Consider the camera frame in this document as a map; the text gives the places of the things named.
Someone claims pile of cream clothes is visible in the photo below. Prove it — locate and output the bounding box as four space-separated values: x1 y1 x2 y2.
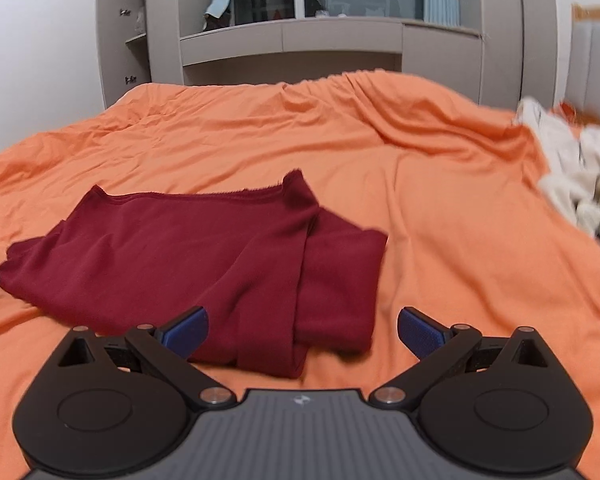
512 97 600 241

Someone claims orange blanket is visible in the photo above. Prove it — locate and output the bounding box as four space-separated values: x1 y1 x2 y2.
0 69 600 471

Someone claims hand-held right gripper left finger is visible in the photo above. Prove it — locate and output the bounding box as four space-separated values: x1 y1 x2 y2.
55 306 233 408

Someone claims padded grey headboard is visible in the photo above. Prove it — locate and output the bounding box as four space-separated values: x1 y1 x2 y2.
564 2 600 126

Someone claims dark red long-sleeved shirt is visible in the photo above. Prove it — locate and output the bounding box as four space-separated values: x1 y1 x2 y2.
0 169 389 380

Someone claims grey wardrobe door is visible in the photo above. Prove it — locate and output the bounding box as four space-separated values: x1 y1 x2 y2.
96 0 152 111

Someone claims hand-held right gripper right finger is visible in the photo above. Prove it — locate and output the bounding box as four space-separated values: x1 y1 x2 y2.
369 306 552 408

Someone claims grey built-in wardrobe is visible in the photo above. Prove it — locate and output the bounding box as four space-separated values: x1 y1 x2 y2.
145 0 573 108

